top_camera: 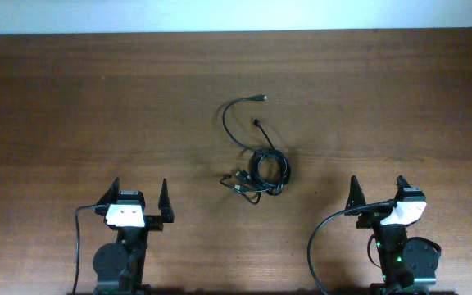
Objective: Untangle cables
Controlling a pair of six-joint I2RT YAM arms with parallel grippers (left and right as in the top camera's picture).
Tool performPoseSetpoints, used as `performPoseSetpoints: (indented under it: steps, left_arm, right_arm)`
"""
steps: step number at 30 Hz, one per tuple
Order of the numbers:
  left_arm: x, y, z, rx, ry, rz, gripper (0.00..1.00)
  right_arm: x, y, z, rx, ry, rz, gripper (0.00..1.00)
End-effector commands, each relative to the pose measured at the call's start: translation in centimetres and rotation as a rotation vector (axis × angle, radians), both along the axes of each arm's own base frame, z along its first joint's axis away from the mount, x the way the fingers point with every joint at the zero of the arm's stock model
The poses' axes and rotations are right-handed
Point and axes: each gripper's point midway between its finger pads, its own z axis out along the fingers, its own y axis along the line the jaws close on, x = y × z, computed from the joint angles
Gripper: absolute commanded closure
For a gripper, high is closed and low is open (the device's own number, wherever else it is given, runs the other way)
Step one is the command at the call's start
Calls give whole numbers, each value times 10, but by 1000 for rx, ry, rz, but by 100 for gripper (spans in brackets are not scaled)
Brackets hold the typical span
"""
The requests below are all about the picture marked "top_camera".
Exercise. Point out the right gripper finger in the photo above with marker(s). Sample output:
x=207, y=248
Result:
x=356, y=198
x=403, y=188

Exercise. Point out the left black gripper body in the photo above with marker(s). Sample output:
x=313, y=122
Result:
x=152, y=224

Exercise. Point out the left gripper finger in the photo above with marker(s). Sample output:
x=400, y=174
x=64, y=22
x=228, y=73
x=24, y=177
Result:
x=111, y=195
x=164, y=204

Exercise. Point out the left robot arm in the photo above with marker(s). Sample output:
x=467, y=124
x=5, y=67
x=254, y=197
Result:
x=119, y=265

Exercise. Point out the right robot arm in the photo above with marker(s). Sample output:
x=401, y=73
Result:
x=408, y=265

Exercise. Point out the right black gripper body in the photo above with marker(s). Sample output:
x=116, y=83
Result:
x=372, y=220

